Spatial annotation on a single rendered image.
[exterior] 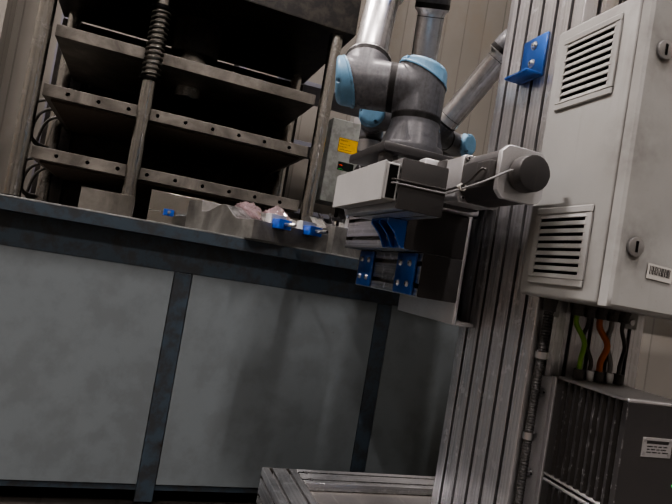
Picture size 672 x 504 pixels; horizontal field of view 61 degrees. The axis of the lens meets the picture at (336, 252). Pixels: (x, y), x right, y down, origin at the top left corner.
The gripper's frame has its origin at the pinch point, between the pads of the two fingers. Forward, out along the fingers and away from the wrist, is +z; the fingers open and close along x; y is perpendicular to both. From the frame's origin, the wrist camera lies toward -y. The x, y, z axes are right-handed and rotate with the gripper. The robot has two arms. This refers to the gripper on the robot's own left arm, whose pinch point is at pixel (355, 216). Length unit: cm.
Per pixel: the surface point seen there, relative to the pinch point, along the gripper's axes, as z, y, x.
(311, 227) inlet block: 6.6, 11.4, -17.5
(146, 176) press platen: -8, -82, -65
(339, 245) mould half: 10.0, 2.2, -4.7
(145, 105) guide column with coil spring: -35, -75, -70
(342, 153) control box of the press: -37, -85, 20
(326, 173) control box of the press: -26, -85, 14
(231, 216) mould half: 6.9, -0.6, -39.2
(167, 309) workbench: 36, 4, -53
